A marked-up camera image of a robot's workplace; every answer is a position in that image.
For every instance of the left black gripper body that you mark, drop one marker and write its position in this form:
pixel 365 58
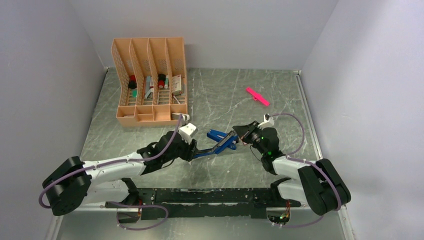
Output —
pixel 185 151

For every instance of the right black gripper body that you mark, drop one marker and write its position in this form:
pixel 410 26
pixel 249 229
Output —
pixel 255 136

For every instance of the blue stapler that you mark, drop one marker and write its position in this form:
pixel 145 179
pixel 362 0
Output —
pixel 224 140
pixel 206 152

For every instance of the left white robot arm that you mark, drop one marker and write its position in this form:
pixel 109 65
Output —
pixel 75 182

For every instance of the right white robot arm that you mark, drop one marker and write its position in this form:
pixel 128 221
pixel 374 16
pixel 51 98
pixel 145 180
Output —
pixel 316 184

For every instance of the white grey stapler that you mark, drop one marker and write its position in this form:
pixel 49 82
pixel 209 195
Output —
pixel 180 116

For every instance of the grey stapler in organizer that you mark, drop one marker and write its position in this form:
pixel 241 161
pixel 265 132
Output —
pixel 149 88

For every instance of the pink plastic clip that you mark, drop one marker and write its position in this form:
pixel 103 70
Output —
pixel 257 97

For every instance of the white box in organizer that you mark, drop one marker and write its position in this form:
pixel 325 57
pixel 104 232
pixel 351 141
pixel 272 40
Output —
pixel 177 85

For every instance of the red black bottle right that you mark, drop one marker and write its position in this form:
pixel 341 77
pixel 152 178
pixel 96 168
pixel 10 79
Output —
pixel 161 80

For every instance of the red black bottle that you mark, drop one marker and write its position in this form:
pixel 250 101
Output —
pixel 161 80
pixel 132 84

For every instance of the red black bottle left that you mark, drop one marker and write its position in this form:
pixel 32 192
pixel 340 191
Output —
pixel 132 84

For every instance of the orange plastic desk organizer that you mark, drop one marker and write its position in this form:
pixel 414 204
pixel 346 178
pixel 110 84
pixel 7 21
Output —
pixel 153 81

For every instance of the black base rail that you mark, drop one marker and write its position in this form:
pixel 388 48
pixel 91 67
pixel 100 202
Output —
pixel 199 202

